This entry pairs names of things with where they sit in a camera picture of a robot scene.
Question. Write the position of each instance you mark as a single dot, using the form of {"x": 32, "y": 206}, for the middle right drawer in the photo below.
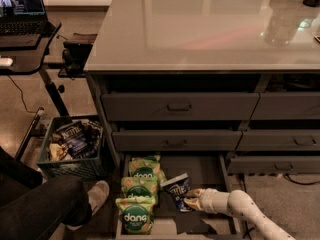
{"x": 280, "y": 140}

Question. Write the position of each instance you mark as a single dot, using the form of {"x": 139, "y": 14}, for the green plastic crate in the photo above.
{"x": 89, "y": 164}

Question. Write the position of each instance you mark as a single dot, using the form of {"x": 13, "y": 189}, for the top right drawer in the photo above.
{"x": 287, "y": 106}

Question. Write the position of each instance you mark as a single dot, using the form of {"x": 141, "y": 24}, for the green dang bag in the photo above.
{"x": 140, "y": 187}
{"x": 147, "y": 166}
{"x": 137, "y": 213}

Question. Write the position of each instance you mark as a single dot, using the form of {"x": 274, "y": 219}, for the yellow snack bag in crate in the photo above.
{"x": 58, "y": 152}

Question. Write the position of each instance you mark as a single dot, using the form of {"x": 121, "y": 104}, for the open bottom left drawer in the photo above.
{"x": 204, "y": 171}

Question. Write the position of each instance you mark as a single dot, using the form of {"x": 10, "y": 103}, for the white shoe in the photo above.
{"x": 97, "y": 196}

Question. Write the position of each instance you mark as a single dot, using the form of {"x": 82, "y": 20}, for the middle left drawer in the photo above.
{"x": 176, "y": 140}

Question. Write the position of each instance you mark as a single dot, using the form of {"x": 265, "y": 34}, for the bottom right drawer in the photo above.
{"x": 249, "y": 165}

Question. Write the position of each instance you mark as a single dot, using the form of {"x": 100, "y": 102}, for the blue Kettle chip bag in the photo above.
{"x": 178, "y": 187}

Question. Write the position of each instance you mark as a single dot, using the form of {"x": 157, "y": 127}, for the blue Kettle bag in crate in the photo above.
{"x": 73, "y": 136}

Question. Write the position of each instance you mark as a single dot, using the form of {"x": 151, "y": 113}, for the black stool with device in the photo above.
{"x": 75, "y": 54}

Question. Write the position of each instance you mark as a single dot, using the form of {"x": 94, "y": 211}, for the green Dang bag front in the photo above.
{"x": 137, "y": 213}

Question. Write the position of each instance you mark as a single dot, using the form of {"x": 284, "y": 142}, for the person leg dark trousers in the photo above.
{"x": 32, "y": 209}

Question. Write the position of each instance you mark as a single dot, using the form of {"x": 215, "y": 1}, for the black laptop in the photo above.
{"x": 22, "y": 17}

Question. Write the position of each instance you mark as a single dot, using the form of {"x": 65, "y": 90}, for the green Dang bag back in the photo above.
{"x": 147, "y": 166}

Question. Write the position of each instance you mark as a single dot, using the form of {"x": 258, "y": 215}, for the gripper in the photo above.
{"x": 209, "y": 199}

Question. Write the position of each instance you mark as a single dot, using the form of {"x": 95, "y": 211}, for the grey drawer cabinet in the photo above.
{"x": 219, "y": 46}

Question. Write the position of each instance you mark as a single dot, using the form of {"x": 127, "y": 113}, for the green Dang bag middle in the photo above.
{"x": 140, "y": 187}

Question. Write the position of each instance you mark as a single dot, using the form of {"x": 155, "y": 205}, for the white object on desk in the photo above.
{"x": 6, "y": 62}

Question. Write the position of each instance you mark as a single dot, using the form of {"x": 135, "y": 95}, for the top left drawer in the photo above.
{"x": 178, "y": 106}

